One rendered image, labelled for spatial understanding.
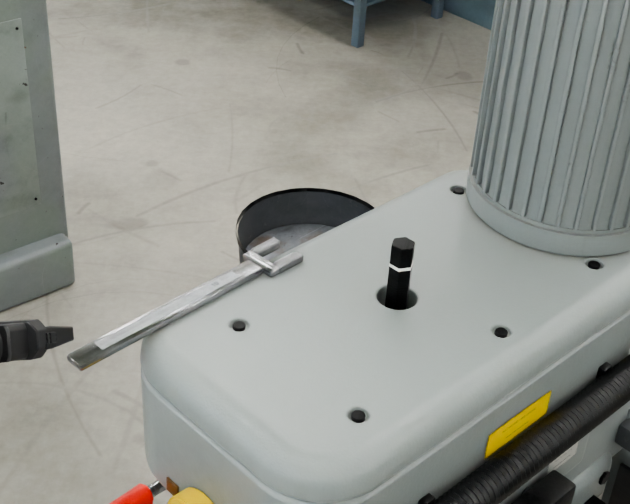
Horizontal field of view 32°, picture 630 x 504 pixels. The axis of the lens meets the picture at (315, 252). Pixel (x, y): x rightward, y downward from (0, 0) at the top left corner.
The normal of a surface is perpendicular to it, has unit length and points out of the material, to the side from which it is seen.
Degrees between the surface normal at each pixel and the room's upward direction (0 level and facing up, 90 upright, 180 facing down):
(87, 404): 0
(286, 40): 0
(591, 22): 90
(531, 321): 0
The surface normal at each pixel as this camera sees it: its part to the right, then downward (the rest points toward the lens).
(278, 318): 0.05, -0.82
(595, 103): -0.18, 0.56
